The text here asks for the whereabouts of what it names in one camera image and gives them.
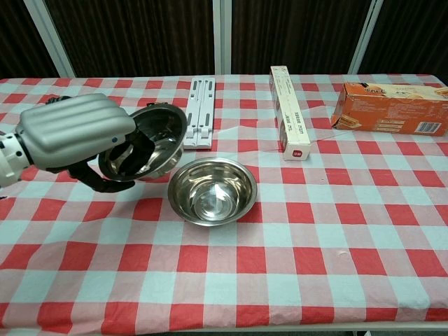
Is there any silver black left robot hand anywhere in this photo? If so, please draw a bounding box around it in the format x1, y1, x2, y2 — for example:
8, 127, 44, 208
15, 92, 155, 194

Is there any white folding laptop stand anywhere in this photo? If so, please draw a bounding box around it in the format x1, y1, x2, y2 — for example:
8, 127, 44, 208
181, 78, 217, 151

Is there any red white checked tablecloth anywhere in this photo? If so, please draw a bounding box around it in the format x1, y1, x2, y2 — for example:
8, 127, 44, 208
0, 73, 448, 336

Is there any long white cardboard box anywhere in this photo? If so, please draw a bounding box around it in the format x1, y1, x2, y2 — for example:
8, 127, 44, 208
268, 65, 312, 162

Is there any orange cardboard carton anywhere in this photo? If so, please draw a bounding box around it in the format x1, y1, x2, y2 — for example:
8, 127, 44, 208
330, 82, 448, 137

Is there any white frame post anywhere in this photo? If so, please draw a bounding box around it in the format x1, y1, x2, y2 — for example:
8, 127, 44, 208
22, 0, 76, 78
212, 0, 233, 75
347, 0, 384, 75

